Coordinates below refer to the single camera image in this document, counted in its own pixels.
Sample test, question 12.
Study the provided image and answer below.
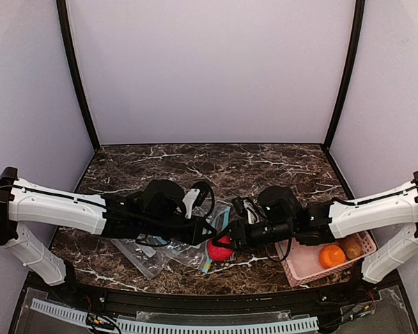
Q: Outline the clear zip bag blue zipper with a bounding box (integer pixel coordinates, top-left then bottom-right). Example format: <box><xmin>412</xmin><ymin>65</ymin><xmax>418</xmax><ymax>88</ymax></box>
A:
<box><xmin>162</xmin><ymin>201</ymin><xmax>232</xmax><ymax>273</ymax></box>

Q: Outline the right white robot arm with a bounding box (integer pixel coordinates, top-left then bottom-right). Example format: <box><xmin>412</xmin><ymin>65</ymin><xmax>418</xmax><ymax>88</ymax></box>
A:
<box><xmin>212</xmin><ymin>171</ymin><xmax>418</xmax><ymax>284</ymax></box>

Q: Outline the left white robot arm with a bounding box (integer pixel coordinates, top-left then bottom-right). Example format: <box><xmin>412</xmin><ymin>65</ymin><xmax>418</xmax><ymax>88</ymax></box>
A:
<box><xmin>0</xmin><ymin>167</ymin><xmax>217</xmax><ymax>287</ymax></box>

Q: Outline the pink plastic basket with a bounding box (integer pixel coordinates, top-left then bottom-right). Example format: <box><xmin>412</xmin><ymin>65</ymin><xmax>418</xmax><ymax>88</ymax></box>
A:
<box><xmin>281</xmin><ymin>231</ymin><xmax>378</xmax><ymax>287</ymax></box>

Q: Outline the orange tangerine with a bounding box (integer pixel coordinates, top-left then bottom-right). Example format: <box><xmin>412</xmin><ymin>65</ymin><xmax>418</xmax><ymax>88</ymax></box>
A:
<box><xmin>318</xmin><ymin>245</ymin><xmax>347</xmax><ymax>269</ymax></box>

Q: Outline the brown kiwi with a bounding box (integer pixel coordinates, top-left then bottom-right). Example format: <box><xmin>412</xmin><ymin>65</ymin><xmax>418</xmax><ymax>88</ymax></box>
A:
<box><xmin>338</xmin><ymin>237</ymin><xmax>363</xmax><ymax>260</ymax></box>

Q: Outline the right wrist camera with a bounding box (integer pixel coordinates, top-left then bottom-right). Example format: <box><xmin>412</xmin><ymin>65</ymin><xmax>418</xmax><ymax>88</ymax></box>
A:
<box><xmin>231</xmin><ymin>197</ymin><xmax>261</xmax><ymax>225</ymax></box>

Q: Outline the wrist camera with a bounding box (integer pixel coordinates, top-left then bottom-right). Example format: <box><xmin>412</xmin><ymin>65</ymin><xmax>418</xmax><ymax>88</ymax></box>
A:
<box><xmin>231</xmin><ymin>197</ymin><xmax>261</xmax><ymax>225</ymax></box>
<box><xmin>183</xmin><ymin>181</ymin><xmax>210</xmax><ymax>219</ymax></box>

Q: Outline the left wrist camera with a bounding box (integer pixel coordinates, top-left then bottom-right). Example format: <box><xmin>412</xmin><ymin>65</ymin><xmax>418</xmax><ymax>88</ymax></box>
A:
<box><xmin>183</xmin><ymin>181</ymin><xmax>210</xmax><ymax>219</ymax></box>

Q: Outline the black front table rail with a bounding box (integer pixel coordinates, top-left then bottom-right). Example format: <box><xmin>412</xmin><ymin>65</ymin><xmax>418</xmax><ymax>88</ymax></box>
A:
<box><xmin>78</xmin><ymin>283</ymin><xmax>377</xmax><ymax>315</ymax></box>

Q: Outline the white slotted cable duct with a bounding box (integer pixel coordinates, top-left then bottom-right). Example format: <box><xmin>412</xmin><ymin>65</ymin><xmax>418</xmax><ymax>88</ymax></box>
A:
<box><xmin>31</xmin><ymin>298</ymin><xmax>319</xmax><ymax>333</ymax></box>

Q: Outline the right black frame post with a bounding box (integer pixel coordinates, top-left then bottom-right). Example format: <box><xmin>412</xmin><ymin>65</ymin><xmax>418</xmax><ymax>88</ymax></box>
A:
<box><xmin>323</xmin><ymin>0</ymin><xmax>366</xmax><ymax>151</ymax></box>

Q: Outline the black frame post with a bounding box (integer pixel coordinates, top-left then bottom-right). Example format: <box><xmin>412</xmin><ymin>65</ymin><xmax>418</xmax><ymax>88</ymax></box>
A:
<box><xmin>323</xmin><ymin>0</ymin><xmax>366</xmax><ymax>151</ymax></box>
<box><xmin>56</xmin><ymin>0</ymin><xmax>101</xmax><ymax>152</ymax></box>

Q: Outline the left black frame post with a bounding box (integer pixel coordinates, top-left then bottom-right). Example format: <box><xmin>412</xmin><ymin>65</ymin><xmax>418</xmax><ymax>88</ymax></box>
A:
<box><xmin>56</xmin><ymin>0</ymin><xmax>101</xmax><ymax>152</ymax></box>

